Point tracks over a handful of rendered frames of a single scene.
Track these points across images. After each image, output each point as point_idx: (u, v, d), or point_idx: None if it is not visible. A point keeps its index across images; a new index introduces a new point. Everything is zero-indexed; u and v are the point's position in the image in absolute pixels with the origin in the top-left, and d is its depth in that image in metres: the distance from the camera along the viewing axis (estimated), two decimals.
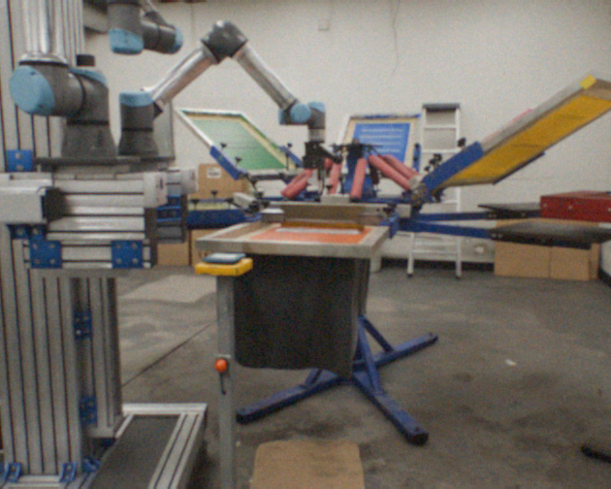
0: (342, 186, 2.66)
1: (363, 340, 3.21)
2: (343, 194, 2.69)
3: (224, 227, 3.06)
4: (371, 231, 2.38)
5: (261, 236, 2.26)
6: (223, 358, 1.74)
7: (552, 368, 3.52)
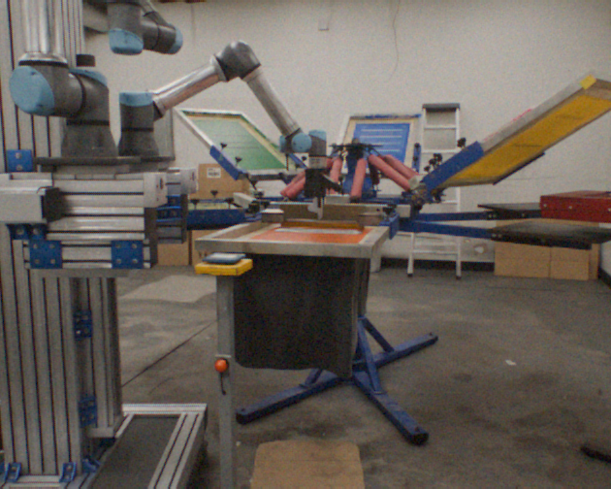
0: (342, 186, 2.66)
1: (363, 340, 3.21)
2: (343, 194, 2.69)
3: (224, 227, 3.06)
4: (371, 231, 2.38)
5: (261, 236, 2.26)
6: (223, 358, 1.74)
7: (552, 368, 3.52)
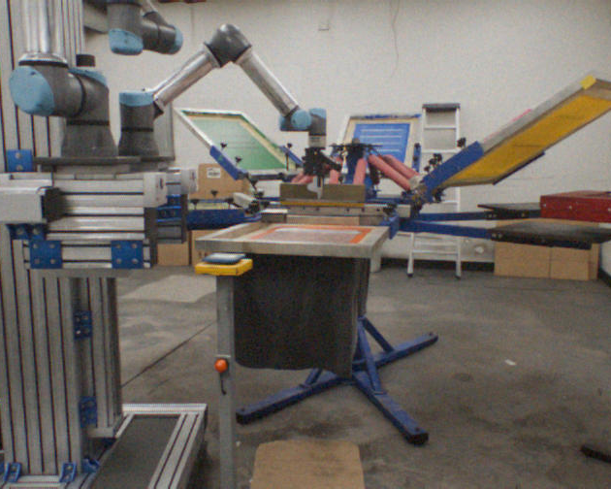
0: None
1: (363, 340, 3.21)
2: None
3: (224, 227, 3.06)
4: (371, 231, 2.38)
5: (261, 236, 2.26)
6: (223, 358, 1.74)
7: (552, 368, 3.52)
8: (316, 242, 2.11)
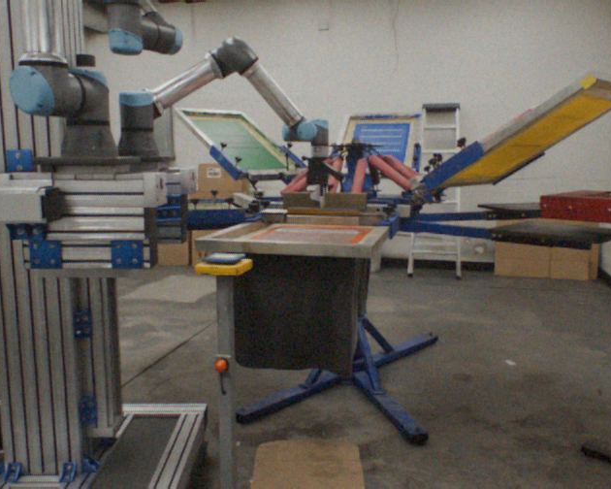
0: (342, 186, 2.66)
1: (363, 340, 3.21)
2: None
3: (224, 227, 3.06)
4: (371, 231, 2.38)
5: (261, 236, 2.26)
6: (223, 358, 1.74)
7: (552, 368, 3.52)
8: (316, 242, 2.11)
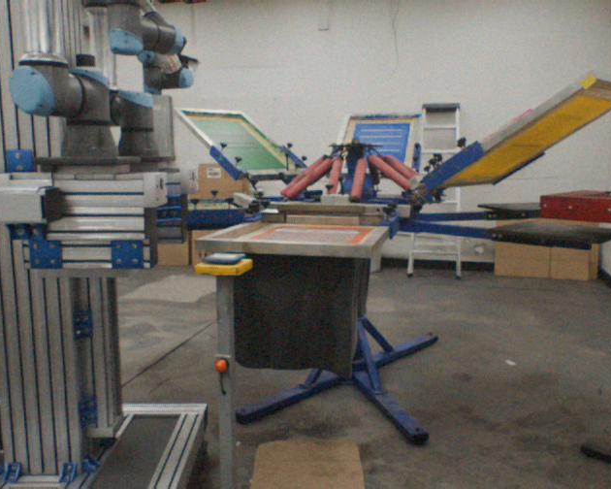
0: (342, 186, 2.66)
1: (363, 340, 3.21)
2: (343, 194, 2.69)
3: (224, 227, 3.06)
4: (371, 231, 2.38)
5: (261, 236, 2.26)
6: (223, 358, 1.74)
7: (552, 368, 3.52)
8: (316, 242, 2.11)
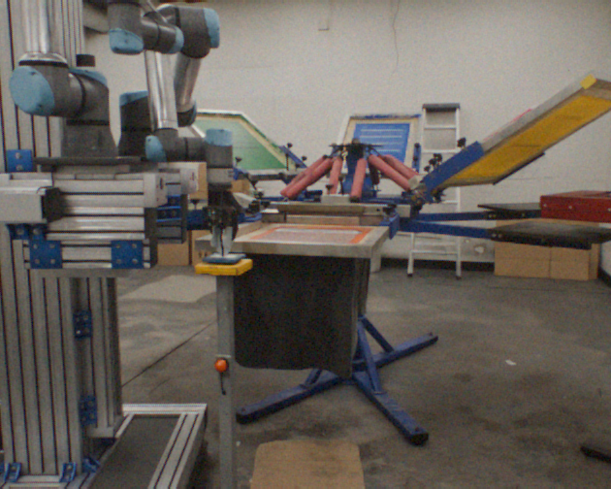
0: (342, 186, 2.66)
1: (363, 340, 3.21)
2: (343, 194, 2.69)
3: (224, 227, 3.06)
4: (371, 231, 2.38)
5: (261, 236, 2.26)
6: (223, 358, 1.74)
7: (552, 368, 3.52)
8: (316, 242, 2.11)
